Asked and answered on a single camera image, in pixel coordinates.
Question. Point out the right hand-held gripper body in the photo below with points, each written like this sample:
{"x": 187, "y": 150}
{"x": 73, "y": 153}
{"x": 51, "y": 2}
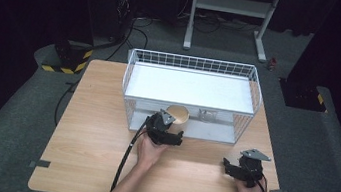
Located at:
{"x": 250, "y": 169}

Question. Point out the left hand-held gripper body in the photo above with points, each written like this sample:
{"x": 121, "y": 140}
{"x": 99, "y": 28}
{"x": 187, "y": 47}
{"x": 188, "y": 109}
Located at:
{"x": 159, "y": 128}

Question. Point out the beige wooden cup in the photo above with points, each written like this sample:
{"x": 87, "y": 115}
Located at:
{"x": 180, "y": 112}

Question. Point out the clear glass cup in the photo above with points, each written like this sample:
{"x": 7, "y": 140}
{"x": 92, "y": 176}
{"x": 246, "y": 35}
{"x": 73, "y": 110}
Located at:
{"x": 206, "y": 116}

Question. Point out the person's left hand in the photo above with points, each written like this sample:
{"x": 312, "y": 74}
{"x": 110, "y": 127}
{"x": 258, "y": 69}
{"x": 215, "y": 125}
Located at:
{"x": 148, "y": 155}

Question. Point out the small red object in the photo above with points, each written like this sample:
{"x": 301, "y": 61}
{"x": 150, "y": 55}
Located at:
{"x": 272, "y": 65}

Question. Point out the dark equipment tower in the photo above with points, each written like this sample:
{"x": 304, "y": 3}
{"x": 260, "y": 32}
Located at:
{"x": 122, "y": 1}

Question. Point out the grey metal stand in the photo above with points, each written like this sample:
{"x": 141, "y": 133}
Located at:
{"x": 231, "y": 5}

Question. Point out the black post yellow striped base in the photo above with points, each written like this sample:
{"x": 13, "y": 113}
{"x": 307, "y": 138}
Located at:
{"x": 69, "y": 58}
{"x": 303, "y": 96}

